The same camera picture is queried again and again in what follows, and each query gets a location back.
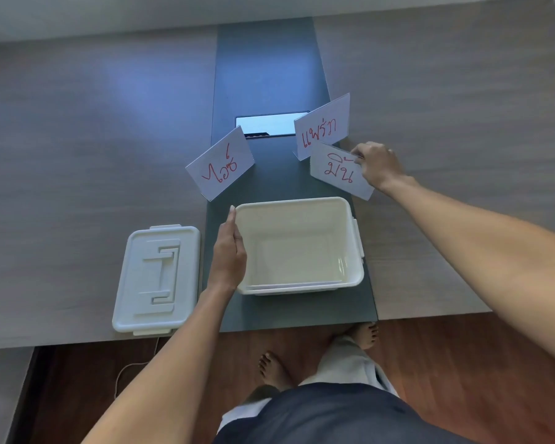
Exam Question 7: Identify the dark blue shirt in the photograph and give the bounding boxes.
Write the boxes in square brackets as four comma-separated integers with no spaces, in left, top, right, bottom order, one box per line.
[212,382,479,444]

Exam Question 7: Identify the person's right foot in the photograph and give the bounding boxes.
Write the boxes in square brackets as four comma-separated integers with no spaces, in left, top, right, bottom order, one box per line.
[346,322,380,351]

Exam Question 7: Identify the person's right forearm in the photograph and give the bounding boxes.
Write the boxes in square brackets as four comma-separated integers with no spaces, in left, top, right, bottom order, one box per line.
[383,176,555,371]

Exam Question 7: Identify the light grey trousers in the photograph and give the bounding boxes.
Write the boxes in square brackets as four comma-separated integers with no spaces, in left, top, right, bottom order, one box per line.
[216,335,399,434]

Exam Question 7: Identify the white red lettered name card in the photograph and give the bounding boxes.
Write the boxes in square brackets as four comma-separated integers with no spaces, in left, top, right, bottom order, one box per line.
[293,92,351,162]
[309,142,375,201]
[185,126,255,202]

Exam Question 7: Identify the person's left foot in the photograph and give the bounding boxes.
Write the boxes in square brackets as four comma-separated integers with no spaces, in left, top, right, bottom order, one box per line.
[258,351,295,392]

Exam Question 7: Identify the person's foot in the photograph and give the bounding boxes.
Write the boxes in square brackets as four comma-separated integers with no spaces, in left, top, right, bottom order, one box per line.
[258,351,295,392]
[346,322,380,351]

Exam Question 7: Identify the person's right hand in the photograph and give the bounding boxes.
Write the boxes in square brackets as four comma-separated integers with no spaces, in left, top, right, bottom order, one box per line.
[350,142,408,194]

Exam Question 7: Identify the white cable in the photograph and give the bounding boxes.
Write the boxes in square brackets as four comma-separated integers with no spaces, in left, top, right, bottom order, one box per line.
[113,336,161,399]

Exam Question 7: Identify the person's left forearm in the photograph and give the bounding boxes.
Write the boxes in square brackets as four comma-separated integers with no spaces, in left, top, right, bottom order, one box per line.
[81,283,236,444]

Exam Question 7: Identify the white plastic box lid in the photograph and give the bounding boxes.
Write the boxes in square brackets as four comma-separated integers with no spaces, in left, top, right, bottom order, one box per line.
[112,224,201,337]

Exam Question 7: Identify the person's left hand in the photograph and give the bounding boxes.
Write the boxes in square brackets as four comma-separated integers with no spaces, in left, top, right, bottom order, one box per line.
[207,205,249,292]

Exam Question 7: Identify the white plastic storage box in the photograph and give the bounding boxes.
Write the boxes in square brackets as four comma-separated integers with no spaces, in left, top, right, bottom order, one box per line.
[235,197,366,297]

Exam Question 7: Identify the table cable hatch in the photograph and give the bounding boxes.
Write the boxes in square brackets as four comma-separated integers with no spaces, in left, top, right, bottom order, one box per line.
[234,111,310,138]

